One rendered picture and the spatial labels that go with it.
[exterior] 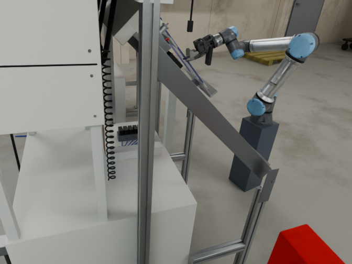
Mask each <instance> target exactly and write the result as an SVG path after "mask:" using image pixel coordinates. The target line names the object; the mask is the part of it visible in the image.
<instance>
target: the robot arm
mask: <svg viewBox="0 0 352 264"><path fill-rule="evenodd" d="M237 37H238V30H237V28H236V27H235V26H231V27H228V28H226V29H224V30H222V31H220V32H219V33H216V34H215V35H211V34H209V35H207V36H205V37H203V38H199V39H197V40H195V41H193V43H194V47H195V49H196V50H195V49H192V50H190V49H189V48H186V56H185V57H186V58H187V60H185V61H192V60H196V59H198V58H200V57H202V56H204V55H206V57H205V64H206V65H211V61H212V54H213V48H214V49H215V48H216V47H219V46H221V45H223V44H225V45H226V47H227V49H228V51H229V53H230V55H231V56H232V58H233V59H234V60H237V59H239V58H240V57H242V56H243V55H244V53H246V52H264V51H283V50H286V51H285V57H284V59H283V60H282V61H281V63H280V64H279V66H278V67H277V68H276V70H275V71H274V73H273V74H272V76H271V77H270V78H269V80H268V81H267V82H266V84H265V85H264V87H263V88H261V89H259V90H258V91H257V92H256V93H255V95H254V96H253V98H252V99H250V100H249V101H248V103H247V109H248V111H249V112H250V113H251V116H250V121H251V122H253V123H254V124H256V125H260V126H270V125H271V124H272V122H273V119H272V112H273V108H274V105H275V102H276V99H277V95H278V93H277V92H278V91H279V90H280V89H281V87H282V86H283V85H284V83H285V82H286V80H287V79H288V78H289V77H290V75H291V74H292V73H293V71H294V70H295V69H296V68H297V66H298V65H299V64H303V63H304V62H305V61H306V59H307V58H308V57H309V56H310V54H311V53H312V52H314V51H315V50H316V49H317V48H318V47H319V44H320V39H319V36H318V35H317V34H316V33H314V32H310V31H309V32H305V33H302V34H295V35H294V36H292V37H280V38H268V39H256V40H243V41H240V42H238V40H237Z"/></svg>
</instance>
